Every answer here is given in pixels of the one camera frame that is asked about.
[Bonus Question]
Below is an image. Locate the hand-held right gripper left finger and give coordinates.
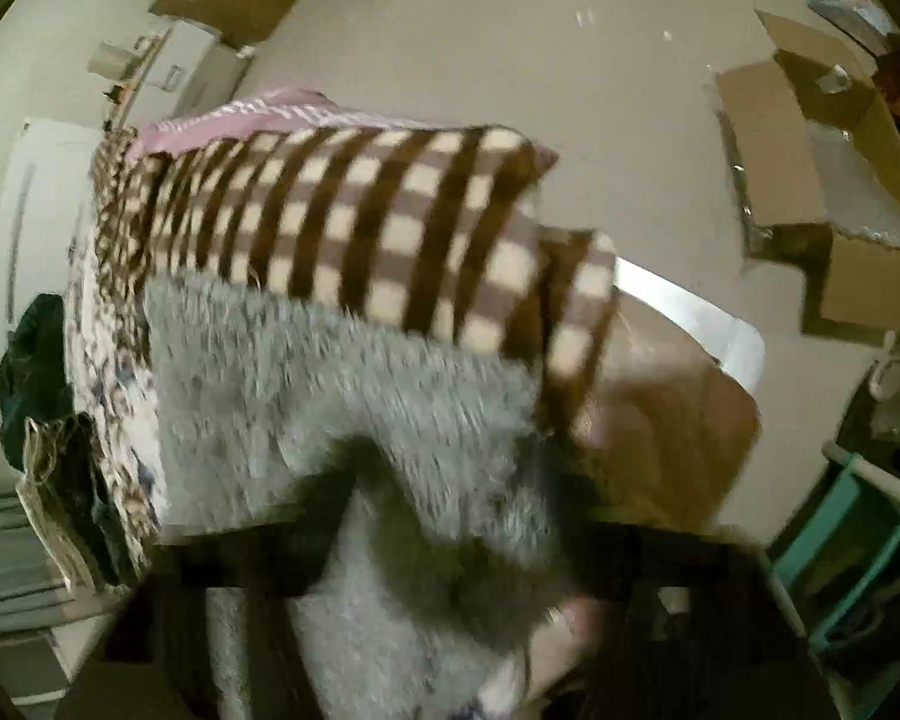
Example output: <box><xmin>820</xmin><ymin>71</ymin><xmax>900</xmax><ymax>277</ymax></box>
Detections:
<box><xmin>109</xmin><ymin>521</ymin><xmax>350</xmax><ymax>720</ymax></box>

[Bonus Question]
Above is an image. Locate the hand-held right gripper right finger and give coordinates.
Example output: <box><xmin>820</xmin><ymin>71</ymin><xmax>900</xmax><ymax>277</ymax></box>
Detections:
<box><xmin>570</xmin><ymin>521</ymin><xmax>841</xmax><ymax>720</ymax></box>

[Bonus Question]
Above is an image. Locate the grey fluffy towel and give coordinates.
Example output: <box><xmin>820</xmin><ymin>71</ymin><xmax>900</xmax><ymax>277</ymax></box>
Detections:
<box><xmin>144</xmin><ymin>270</ymin><xmax>597</xmax><ymax>720</ymax></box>

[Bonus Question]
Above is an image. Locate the person's left hand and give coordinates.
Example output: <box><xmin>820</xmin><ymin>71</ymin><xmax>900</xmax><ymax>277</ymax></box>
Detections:
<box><xmin>525</xmin><ymin>596</ymin><xmax>625</xmax><ymax>700</ymax></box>

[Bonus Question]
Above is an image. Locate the beige tote bag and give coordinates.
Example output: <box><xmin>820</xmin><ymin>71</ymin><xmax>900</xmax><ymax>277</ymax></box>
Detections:
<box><xmin>15</xmin><ymin>412</ymin><xmax>125</xmax><ymax>595</ymax></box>

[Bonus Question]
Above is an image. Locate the teal rack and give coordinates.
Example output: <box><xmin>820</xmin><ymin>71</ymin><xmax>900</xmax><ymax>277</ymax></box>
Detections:
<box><xmin>771</xmin><ymin>441</ymin><xmax>900</xmax><ymax>655</ymax></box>

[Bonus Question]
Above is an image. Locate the floral patterned blanket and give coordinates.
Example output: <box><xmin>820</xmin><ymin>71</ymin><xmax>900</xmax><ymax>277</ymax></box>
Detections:
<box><xmin>63</xmin><ymin>127</ymin><xmax>167</xmax><ymax>590</ymax></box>

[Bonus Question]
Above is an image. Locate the grey striped mat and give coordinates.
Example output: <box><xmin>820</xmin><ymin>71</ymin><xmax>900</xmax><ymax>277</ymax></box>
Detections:
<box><xmin>0</xmin><ymin>491</ymin><xmax>121</xmax><ymax>620</ymax></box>

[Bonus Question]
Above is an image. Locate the dark green cloth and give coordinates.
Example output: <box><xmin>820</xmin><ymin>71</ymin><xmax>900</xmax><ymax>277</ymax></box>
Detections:
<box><xmin>0</xmin><ymin>292</ymin><xmax>85</xmax><ymax>466</ymax></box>

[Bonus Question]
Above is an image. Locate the brown checkered blanket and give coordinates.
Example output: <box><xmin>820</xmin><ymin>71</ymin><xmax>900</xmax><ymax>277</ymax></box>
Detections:
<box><xmin>92</xmin><ymin>124</ymin><xmax>620</xmax><ymax>437</ymax></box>

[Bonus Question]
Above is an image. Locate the white appliance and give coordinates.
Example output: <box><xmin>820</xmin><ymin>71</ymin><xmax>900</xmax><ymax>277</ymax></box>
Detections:
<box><xmin>0</xmin><ymin>116</ymin><xmax>107</xmax><ymax>361</ymax></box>

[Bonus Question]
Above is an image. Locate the open cardboard box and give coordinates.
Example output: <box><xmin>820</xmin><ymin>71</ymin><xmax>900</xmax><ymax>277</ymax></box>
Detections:
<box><xmin>712</xmin><ymin>9</ymin><xmax>900</xmax><ymax>338</ymax></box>

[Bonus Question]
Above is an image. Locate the pink striped cloth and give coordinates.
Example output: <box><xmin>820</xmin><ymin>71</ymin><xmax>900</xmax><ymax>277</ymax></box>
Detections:
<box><xmin>124</xmin><ymin>88</ymin><xmax>430</xmax><ymax>163</ymax></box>

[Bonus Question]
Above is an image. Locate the white cabinet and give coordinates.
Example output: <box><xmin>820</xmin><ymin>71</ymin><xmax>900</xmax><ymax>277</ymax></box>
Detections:
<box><xmin>103</xmin><ymin>19</ymin><xmax>250</xmax><ymax>130</ymax></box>

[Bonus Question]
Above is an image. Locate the silver foil bag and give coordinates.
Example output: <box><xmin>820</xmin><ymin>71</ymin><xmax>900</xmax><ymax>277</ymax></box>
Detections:
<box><xmin>805</xmin><ymin>0</ymin><xmax>900</xmax><ymax>40</ymax></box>

